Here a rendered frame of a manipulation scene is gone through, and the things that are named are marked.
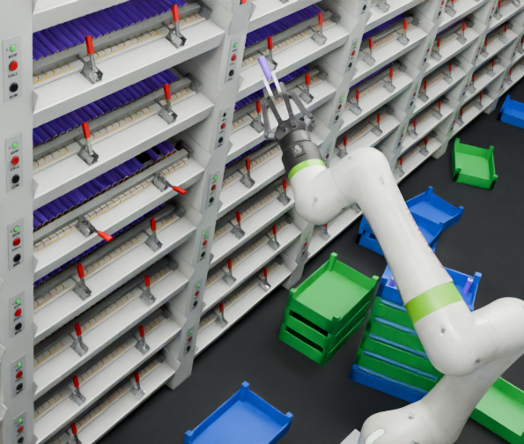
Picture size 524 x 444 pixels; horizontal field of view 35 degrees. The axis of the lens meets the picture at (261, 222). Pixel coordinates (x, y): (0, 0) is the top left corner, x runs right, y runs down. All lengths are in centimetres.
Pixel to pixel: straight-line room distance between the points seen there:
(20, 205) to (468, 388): 107
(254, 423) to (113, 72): 140
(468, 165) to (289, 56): 211
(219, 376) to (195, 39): 132
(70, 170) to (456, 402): 103
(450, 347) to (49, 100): 93
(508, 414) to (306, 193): 150
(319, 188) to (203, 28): 48
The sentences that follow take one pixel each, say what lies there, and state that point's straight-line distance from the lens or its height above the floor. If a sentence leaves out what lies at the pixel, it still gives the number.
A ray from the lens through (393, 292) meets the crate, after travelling 270.
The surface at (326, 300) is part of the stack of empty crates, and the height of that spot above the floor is 16.
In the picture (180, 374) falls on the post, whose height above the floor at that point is 5.
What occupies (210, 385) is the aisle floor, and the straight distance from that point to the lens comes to 286.
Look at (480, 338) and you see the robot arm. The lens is 175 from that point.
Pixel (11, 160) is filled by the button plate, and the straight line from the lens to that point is 164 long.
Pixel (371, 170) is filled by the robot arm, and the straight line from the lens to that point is 181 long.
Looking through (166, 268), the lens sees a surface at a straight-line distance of 248.
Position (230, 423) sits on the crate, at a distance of 276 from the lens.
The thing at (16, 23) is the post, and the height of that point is 149.
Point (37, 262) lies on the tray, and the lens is 184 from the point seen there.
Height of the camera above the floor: 213
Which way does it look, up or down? 37 degrees down
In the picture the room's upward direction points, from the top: 12 degrees clockwise
